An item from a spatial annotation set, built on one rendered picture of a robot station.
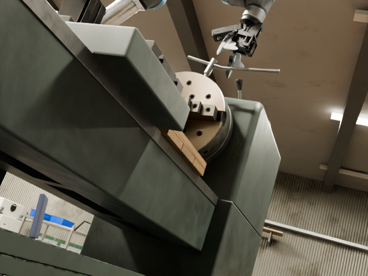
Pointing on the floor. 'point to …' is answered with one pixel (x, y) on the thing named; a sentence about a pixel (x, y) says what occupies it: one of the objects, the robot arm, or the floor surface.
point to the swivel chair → (39, 216)
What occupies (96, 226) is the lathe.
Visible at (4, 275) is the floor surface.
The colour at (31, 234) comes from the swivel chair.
